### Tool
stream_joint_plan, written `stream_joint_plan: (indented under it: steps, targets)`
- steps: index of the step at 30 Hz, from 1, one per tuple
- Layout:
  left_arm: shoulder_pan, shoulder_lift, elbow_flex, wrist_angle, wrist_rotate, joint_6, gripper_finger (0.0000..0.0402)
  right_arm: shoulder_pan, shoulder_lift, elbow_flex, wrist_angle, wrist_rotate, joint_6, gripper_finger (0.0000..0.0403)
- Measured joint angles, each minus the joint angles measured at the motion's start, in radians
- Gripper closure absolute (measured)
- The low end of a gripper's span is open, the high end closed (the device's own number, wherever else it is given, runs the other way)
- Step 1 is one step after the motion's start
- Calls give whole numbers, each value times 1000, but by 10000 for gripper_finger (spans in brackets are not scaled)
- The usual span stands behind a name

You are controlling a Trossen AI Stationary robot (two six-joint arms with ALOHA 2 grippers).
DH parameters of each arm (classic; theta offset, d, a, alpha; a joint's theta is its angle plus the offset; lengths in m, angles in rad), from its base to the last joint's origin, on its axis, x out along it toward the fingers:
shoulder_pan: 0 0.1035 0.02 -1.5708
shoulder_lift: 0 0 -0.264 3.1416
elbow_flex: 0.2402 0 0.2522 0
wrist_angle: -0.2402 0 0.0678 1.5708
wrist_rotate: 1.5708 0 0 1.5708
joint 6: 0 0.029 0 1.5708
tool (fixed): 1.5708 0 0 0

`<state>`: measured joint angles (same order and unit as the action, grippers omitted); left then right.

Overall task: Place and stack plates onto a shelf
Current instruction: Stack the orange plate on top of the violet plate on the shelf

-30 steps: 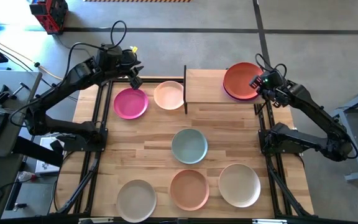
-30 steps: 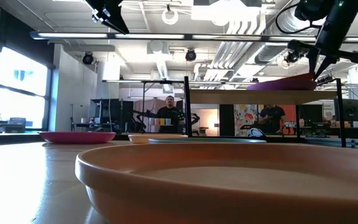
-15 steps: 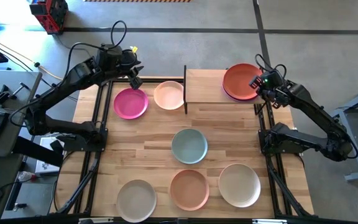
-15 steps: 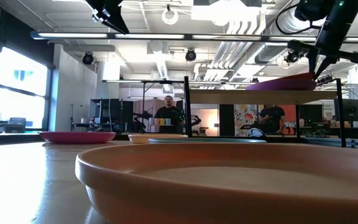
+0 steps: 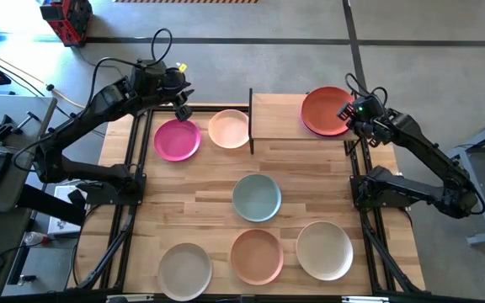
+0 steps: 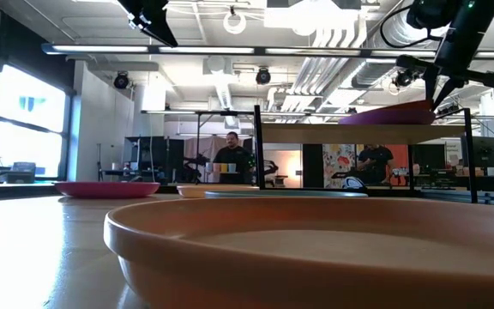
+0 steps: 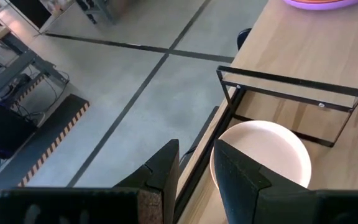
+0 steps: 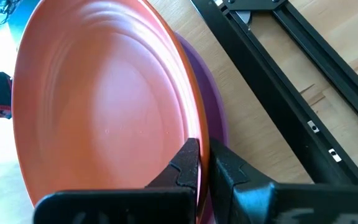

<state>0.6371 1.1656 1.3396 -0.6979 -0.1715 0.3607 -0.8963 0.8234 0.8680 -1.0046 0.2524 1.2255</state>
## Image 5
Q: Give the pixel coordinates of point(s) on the red and black equipment box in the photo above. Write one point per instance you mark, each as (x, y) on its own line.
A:
(67, 19)

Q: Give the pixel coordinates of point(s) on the red-orange plate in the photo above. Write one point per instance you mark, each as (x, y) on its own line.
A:
(322, 111)

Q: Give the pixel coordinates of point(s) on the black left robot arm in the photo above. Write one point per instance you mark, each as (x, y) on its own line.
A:
(103, 101)

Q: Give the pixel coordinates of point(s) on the clear plastic bottle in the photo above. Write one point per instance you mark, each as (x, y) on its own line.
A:
(36, 238)

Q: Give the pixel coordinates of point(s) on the grey-teal plate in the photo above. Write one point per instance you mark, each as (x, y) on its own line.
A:
(256, 198)

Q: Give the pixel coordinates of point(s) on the yellow tag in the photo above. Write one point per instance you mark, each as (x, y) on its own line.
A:
(182, 67)

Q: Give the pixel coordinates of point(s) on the magenta plate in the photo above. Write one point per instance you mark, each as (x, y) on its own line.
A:
(177, 141)

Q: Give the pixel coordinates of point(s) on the beige plate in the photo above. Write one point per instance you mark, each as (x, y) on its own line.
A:
(184, 271)

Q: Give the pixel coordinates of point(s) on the salmon plate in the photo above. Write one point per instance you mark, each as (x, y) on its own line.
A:
(256, 257)

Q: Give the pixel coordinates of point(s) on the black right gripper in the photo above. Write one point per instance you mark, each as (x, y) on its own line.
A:
(373, 115)

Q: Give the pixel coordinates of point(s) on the grey desk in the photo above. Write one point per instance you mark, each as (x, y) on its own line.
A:
(11, 105)

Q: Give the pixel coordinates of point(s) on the grey metal stand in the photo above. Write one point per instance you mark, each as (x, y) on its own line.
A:
(480, 193)

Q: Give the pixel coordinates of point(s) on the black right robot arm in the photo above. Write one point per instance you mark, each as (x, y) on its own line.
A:
(419, 143)

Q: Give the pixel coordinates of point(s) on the wooden shelf with black legs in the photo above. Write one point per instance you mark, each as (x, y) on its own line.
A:
(276, 118)

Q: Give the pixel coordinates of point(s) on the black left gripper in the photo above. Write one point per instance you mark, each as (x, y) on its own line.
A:
(171, 84)

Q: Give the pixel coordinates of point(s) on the pale peach plate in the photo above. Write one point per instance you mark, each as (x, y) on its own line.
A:
(228, 128)

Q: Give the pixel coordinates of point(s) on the cream plate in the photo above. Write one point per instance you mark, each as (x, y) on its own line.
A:
(324, 250)

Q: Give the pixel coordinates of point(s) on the white cardboard box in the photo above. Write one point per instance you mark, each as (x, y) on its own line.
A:
(63, 223)

